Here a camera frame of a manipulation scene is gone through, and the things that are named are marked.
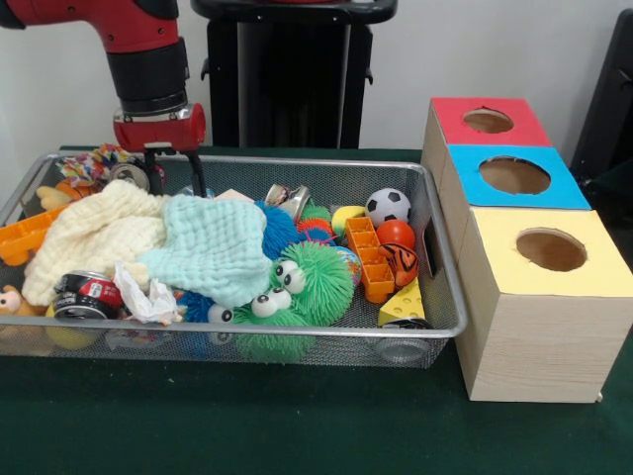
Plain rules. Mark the large green spiky ball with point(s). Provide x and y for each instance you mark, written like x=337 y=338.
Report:
x=321 y=272

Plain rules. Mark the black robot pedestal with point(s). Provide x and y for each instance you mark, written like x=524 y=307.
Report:
x=297 y=89

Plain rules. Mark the orange toy block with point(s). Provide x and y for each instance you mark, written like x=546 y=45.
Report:
x=371 y=257

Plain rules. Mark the small green spiky ball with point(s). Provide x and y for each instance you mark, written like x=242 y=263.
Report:
x=265 y=336

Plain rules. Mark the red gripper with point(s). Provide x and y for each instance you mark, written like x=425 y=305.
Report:
x=158 y=131

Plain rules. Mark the small red ball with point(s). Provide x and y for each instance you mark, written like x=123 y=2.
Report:
x=398 y=234

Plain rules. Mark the mint green muslin cloth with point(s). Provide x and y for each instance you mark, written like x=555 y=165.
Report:
x=213 y=247

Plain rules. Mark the wooden box with three holes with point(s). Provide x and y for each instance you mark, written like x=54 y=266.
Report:
x=534 y=346

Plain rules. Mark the small soccer ball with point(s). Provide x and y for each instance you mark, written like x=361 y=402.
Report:
x=389 y=207

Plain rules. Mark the shallow clear mesh bin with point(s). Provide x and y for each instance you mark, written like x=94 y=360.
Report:
x=447 y=287

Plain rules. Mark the yellow cheese wedge toy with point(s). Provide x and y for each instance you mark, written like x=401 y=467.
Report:
x=404 y=305

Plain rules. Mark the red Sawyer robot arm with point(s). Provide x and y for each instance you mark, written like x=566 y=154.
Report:
x=148 y=59

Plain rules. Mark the cream muslin cloth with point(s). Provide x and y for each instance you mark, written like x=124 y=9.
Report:
x=89 y=233

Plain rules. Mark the red and black soda can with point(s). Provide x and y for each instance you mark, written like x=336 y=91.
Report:
x=94 y=294

